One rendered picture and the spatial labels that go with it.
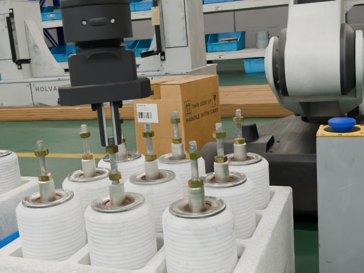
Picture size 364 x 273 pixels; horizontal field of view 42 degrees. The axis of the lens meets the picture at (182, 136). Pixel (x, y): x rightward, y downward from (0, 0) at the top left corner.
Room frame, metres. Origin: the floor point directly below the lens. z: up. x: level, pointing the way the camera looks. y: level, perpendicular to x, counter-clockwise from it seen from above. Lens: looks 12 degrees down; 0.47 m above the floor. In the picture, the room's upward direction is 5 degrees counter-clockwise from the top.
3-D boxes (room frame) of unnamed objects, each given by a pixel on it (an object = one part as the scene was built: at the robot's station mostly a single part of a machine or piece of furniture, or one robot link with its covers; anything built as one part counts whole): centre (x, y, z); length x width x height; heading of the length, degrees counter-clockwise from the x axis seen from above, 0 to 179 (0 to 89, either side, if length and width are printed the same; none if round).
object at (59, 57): (6.53, 1.46, 0.36); 0.50 x 0.38 x 0.21; 159
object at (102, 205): (0.63, 0.10, 0.25); 0.08 x 0.08 x 0.01
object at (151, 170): (0.74, 0.05, 0.26); 0.02 x 0.02 x 0.03
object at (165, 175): (0.74, 0.05, 0.25); 0.08 x 0.08 x 0.01
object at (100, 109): (0.63, 0.11, 0.37); 0.03 x 0.02 x 0.06; 11
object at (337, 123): (0.71, -0.24, 0.32); 0.04 x 0.04 x 0.02
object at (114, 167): (0.63, 0.10, 0.31); 0.01 x 0.01 x 0.08
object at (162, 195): (0.74, 0.05, 0.16); 0.10 x 0.10 x 0.18
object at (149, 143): (0.74, 0.05, 0.30); 0.01 x 0.01 x 0.08
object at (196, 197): (0.59, -0.01, 0.26); 0.02 x 0.02 x 0.03
